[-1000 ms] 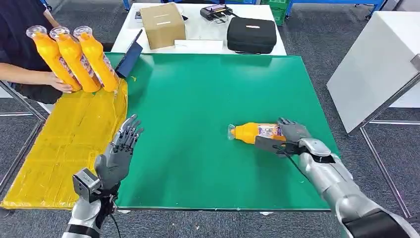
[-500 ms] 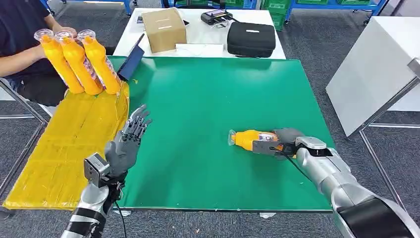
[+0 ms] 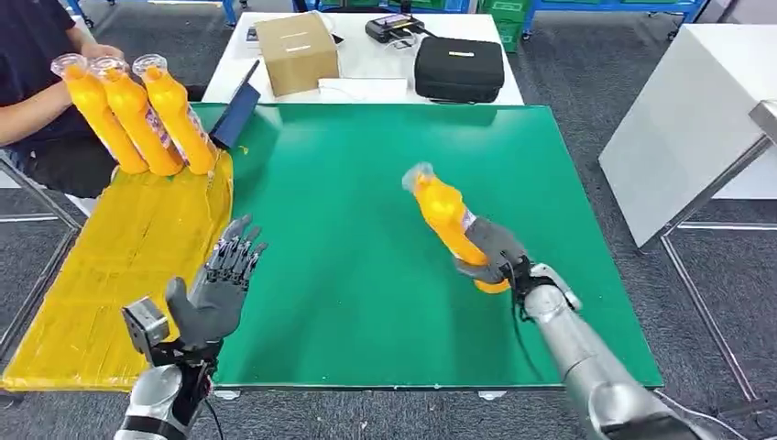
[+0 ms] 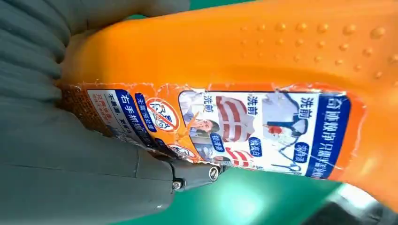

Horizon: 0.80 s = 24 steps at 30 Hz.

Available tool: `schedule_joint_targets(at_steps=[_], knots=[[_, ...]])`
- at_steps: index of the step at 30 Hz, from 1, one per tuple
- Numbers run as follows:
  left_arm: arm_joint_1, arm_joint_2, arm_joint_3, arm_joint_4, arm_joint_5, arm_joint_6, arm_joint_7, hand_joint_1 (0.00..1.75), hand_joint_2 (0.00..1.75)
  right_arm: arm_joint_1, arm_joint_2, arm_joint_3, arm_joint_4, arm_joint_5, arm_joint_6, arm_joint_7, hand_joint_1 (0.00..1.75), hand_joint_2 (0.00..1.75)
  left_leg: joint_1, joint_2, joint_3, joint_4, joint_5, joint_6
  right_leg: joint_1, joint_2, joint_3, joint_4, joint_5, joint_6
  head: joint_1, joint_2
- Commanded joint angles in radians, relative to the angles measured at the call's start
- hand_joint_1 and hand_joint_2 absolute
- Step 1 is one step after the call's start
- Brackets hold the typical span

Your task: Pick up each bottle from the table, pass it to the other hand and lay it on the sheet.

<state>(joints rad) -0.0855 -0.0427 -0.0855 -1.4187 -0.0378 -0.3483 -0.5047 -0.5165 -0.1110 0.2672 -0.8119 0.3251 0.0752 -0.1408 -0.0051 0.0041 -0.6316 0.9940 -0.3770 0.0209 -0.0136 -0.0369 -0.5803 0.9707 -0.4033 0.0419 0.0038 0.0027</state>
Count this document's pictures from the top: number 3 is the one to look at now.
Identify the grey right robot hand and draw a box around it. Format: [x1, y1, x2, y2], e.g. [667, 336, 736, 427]
[454, 216, 533, 287]

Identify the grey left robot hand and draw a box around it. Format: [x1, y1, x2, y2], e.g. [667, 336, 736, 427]
[165, 214, 269, 354]

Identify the orange drink bottle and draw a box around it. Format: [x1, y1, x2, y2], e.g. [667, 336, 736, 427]
[401, 161, 512, 296]
[131, 53, 220, 177]
[89, 55, 186, 178]
[50, 53, 150, 176]

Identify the yellow sheet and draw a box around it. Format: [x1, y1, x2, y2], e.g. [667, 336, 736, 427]
[0, 150, 235, 393]

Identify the green table mat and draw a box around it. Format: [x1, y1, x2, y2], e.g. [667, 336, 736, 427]
[192, 103, 664, 390]

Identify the black zipped case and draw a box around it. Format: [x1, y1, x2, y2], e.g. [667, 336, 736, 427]
[413, 36, 506, 105]

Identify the dark blue tablet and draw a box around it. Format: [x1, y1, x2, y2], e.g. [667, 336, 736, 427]
[208, 59, 263, 151]

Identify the green plastic crate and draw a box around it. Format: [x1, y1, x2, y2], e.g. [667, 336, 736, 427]
[477, 0, 537, 54]

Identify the white side table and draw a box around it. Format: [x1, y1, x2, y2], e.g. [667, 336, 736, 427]
[598, 23, 777, 402]

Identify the black electronic device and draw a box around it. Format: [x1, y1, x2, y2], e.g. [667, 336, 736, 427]
[365, 13, 427, 45]

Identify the brown cardboard box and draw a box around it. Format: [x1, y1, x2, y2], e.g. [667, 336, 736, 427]
[253, 12, 341, 98]

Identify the person's hand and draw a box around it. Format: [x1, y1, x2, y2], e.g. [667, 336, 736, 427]
[80, 40, 125, 63]

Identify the person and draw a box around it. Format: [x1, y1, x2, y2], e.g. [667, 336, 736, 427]
[0, 0, 126, 200]

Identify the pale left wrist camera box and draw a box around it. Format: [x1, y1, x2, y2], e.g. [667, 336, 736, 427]
[120, 296, 171, 367]

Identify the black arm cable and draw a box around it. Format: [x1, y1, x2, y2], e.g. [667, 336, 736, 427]
[507, 258, 549, 385]

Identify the metal table frame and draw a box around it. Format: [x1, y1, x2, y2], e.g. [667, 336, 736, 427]
[0, 151, 84, 360]

